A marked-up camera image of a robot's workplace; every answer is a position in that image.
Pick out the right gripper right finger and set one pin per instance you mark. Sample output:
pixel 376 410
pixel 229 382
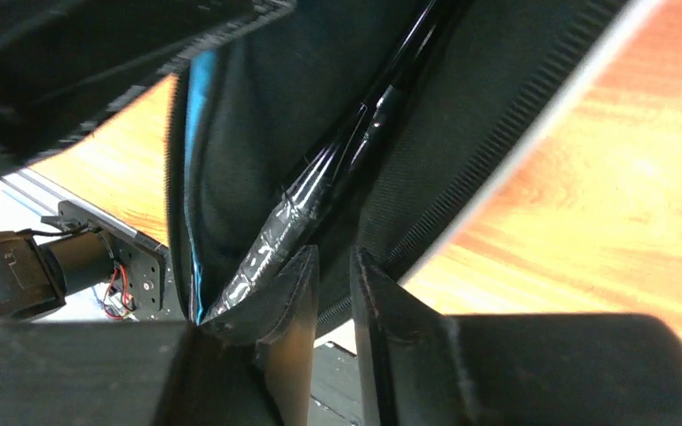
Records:
pixel 420 367

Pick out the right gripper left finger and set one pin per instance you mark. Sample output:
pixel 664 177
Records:
pixel 250 366

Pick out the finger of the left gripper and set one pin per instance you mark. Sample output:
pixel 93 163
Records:
pixel 66 67

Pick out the black badminton racket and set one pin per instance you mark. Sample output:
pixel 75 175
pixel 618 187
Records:
pixel 309 197
pixel 400 70

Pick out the blue racket cover bag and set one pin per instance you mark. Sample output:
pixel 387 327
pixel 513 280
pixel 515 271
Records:
pixel 246 112

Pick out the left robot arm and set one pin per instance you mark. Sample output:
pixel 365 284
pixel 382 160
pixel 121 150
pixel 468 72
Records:
pixel 36 279

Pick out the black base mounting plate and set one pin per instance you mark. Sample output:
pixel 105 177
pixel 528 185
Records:
pixel 335 397

